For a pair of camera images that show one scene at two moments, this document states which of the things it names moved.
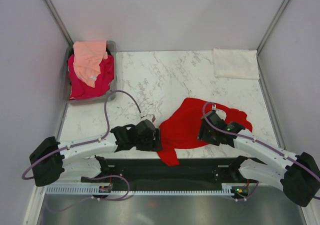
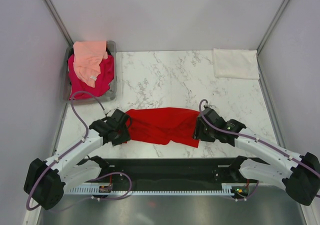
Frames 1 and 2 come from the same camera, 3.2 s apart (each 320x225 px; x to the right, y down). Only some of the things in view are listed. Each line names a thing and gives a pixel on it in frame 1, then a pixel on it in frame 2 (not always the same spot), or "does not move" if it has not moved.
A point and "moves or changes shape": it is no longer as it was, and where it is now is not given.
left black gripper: [153, 144] to [125, 137]
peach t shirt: [88, 56] does not move
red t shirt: [183, 130] moves or changes shape
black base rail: [207, 171] does not move
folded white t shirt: [236, 64] does not move
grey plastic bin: [111, 48] does not move
